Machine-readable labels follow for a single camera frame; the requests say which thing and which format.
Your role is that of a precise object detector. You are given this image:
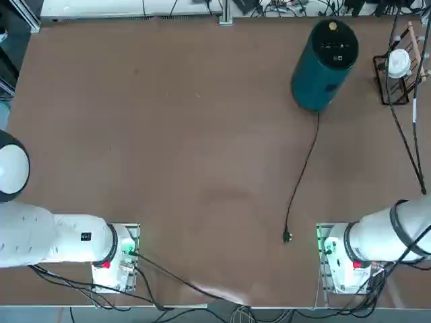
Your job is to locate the green cylindrical air fryer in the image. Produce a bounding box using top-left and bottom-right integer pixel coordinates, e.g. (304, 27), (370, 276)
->
(290, 19), (359, 112)

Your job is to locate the white cup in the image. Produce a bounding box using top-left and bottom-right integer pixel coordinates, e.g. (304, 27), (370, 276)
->
(387, 48), (413, 79)

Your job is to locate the black air fryer power cord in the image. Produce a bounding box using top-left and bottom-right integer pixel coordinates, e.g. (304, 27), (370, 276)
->
(281, 110), (321, 245)

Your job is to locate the black base cable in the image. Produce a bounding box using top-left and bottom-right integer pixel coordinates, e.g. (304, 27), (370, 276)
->
(127, 250), (252, 307)

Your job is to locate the aluminium table edge post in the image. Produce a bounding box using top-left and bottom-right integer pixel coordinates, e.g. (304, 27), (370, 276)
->
(218, 0), (234, 26)

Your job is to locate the black wire cup rack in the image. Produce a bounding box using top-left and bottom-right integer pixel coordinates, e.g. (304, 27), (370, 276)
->
(372, 21), (431, 106)

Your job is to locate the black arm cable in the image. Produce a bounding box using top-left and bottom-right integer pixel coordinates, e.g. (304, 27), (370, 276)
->
(386, 0), (427, 195)

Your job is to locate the black cable with white label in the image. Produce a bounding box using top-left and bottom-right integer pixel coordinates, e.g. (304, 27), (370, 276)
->
(411, 25), (431, 194)

